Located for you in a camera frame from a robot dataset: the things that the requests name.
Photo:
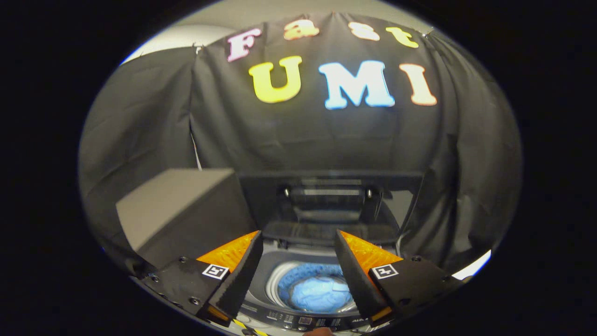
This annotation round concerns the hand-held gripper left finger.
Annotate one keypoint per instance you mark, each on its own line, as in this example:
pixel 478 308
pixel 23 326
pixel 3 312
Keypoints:
pixel 238 280

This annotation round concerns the yellow black hazard tape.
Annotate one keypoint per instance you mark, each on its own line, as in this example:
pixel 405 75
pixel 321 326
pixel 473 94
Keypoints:
pixel 247 329

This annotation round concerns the dark grey washing machine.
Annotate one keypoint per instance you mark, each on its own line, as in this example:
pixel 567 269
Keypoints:
pixel 270 275

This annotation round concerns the light blue polo shirt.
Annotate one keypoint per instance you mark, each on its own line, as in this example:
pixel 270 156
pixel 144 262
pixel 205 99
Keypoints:
pixel 312 291

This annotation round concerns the white paper sheet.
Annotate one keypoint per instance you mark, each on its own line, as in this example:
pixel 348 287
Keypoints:
pixel 473 267

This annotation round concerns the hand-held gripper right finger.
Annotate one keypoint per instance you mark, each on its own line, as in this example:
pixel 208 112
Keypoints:
pixel 354 280

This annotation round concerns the black backdrop cloth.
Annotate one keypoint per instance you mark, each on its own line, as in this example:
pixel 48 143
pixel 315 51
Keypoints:
pixel 303 135

